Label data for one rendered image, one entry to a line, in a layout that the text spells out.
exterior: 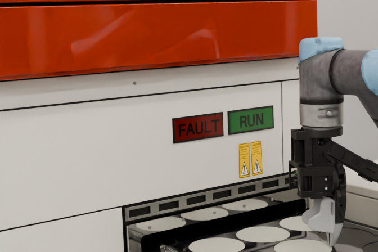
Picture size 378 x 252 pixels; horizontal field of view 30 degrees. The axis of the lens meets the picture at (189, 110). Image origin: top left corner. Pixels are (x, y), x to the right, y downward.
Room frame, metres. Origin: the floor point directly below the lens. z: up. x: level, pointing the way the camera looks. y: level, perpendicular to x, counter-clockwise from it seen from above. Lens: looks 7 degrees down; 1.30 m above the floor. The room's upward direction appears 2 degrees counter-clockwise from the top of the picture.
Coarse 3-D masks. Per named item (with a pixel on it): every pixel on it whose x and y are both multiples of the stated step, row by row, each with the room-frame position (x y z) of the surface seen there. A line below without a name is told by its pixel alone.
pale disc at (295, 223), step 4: (300, 216) 1.40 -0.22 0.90; (284, 220) 1.37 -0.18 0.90; (288, 220) 1.37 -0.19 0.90; (292, 220) 1.37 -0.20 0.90; (296, 220) 1.37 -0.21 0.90; (300, 220) 1.37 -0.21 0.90; (280, 224) 1.34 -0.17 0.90; (284, 224) 1.34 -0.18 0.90; (288, 224) 1.34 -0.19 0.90; (292, 224) 1.34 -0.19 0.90; (296, 224) 1.34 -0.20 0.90; (300, 224) 1.34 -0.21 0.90; (304, 224) 1.34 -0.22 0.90; (288, 228) 1.32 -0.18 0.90; (292, 228) 1.32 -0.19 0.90; (296, 228) 1.31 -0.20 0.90; (300, 228) 1.31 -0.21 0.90; (304, 228) 1.31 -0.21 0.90; (308, 228) 1.31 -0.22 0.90
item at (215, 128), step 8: (176, 120) 1.31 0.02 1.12; (184, 120) 1.32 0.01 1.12; (192, 120) 1.33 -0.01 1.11; (200, 120) 1.34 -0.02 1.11; (208, 120) 1.35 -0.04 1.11; (216, 120) 1.36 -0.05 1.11; (176, 128) 1.31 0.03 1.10; (184, 128) 1.32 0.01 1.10; (192, 128) 1.33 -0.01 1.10; (200, 128) 1.34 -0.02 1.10; (208, 128) 1.35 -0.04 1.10; (216, 128) 1.36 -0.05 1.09; (176, 136) 1.31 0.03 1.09; (184, 136) 1.32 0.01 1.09; (192, 136) 1.33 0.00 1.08; (200, 136) 1.34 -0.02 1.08
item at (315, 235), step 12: (288, 216) 1.40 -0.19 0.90; (240, 228) 1.33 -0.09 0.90; (348, 228) 1.30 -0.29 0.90; (360, 228) 1.30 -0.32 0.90; (192, 240) 1.27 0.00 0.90; (240, 240) 1.25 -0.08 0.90; (324, 240) 1.24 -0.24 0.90; (348, 240) 1.23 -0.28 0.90; (360, 240) 1.23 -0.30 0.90; (372, 240) 1.22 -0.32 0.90
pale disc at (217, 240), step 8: (200, 240) 1.26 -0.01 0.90; (208, 240) 1.26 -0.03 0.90; (216, 240) 1.26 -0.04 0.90; (224, 240) 1.26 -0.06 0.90; (232, 240) 1.26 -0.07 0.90; (192, 248) 1.22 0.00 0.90; (200, 248) 1.22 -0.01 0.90; (208, 248) 1.22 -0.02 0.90; (216, 248) 1.22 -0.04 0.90; (224, 248) 1.21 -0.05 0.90; (232, 248) 1.21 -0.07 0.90; (240, 248) 1.21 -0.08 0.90
